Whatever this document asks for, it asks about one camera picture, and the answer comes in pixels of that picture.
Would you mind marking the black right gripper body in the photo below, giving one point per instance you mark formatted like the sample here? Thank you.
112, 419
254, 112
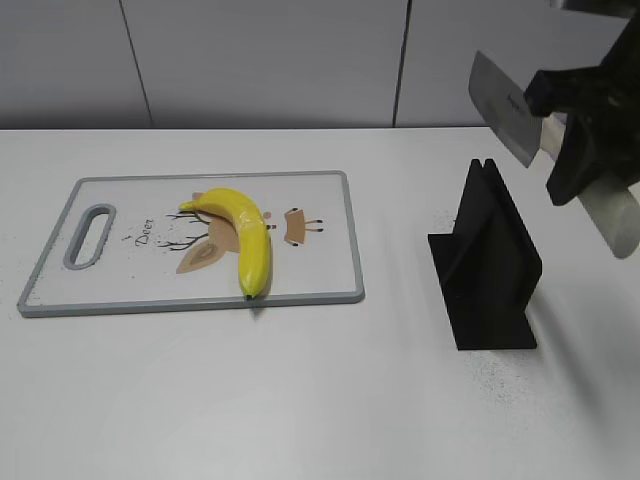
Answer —
618, 120

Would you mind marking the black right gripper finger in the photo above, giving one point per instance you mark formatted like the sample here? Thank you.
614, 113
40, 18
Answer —
581, 91
590, 151

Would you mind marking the white-handled cleaver knife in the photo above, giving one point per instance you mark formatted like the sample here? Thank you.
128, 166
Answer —
500, 101

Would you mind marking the yellow plastic banana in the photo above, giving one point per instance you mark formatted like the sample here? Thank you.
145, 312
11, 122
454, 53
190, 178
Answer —
254, 241

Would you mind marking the black knife stand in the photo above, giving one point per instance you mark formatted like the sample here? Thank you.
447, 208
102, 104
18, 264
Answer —
487, 266

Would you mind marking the white grey-rimmed cutting board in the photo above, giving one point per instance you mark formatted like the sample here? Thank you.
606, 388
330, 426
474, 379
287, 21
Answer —
121, 245

